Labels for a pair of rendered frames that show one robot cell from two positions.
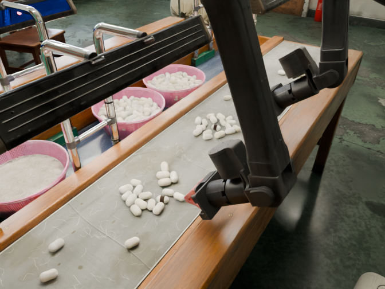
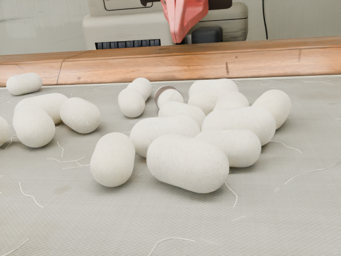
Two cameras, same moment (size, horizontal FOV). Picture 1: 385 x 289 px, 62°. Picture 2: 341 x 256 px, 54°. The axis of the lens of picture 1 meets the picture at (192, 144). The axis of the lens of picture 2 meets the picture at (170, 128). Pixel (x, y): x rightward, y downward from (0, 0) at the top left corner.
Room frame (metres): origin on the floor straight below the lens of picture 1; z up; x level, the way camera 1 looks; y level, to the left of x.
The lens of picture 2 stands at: (0.66, 0.29, 0.81)
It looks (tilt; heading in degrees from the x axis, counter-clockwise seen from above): 20 degrees down; 248
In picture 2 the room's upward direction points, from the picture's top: 5 degrees counter-clockwise
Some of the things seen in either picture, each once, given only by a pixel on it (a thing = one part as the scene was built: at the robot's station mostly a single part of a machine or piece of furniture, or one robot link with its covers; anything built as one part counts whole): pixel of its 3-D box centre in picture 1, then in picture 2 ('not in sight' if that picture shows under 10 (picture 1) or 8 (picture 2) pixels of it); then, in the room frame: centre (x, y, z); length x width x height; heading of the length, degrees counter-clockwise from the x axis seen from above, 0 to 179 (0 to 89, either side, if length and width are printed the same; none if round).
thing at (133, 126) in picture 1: (130, 114); not in sight; (1.04, 0.23, 0.72); 0.27 x 0.27 x 0.10
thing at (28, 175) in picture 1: (24, 183); not in sight; (0.67, 0.48, 0.71); 0.22 x 0.22 x 0.06
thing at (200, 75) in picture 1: (174, 86); not in sight; (1.27, 0.08, 0.72); 0.27 x 0.27 x 0.10
